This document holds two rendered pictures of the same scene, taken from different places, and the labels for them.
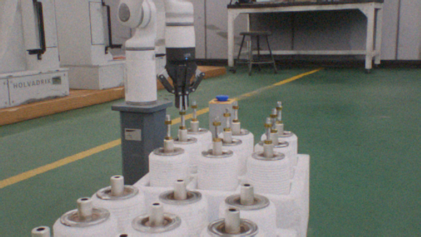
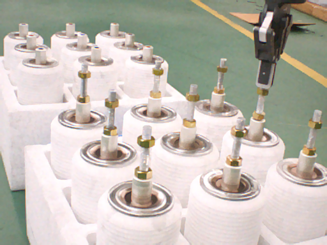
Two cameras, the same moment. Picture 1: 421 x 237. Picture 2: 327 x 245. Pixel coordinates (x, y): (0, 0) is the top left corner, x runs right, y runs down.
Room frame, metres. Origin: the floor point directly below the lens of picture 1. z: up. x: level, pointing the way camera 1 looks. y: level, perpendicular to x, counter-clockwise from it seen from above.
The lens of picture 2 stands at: (1.73, -0.49, 0.54)
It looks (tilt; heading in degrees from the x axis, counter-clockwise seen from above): 23 degrees down; 139
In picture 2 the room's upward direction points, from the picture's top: 6 degrees clockwise
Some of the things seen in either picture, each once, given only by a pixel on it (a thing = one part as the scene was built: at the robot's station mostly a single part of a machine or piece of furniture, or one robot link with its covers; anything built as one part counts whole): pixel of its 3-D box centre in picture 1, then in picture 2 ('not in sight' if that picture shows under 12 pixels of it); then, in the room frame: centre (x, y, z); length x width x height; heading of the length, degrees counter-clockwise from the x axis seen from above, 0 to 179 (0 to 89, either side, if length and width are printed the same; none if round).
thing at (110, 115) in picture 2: (274, 123); (110, 117); (1.24, -0.17, 0.30); 0.01 x 0.01 x 0.08; 2
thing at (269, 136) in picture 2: (183, 140); (255, 136); (1.30, 0.06, 0.25); 0.08 x 0.08 x 0.01
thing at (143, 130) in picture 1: (144, 148); not in sight; (1.64, 0.21, 0.15); 0.15 x 0.15 x 0.30; 64
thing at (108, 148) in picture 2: (273, 138); (108, 145); (1.24, -0.17, 0.26); 0.02 x 0.02 x 0.03
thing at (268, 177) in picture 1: (268, 194); (80, 171); (1.13, -0.14, 0.16); 0.10 x 0.10 x 0.18
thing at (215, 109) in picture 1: (222, 150); not in sight; (1.57, -0.05, 0.16); 0.07 x 0.07 x 0.31; 76
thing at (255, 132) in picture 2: (183, 135); (256, 129); (1.30, 0.06, 0.26); 0.02 x 0.02 x 0.03
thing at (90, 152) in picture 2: (273, 143); (108, 153); (1.24, -0.17, 0.25); 0.08 x 0.08 x 0.01
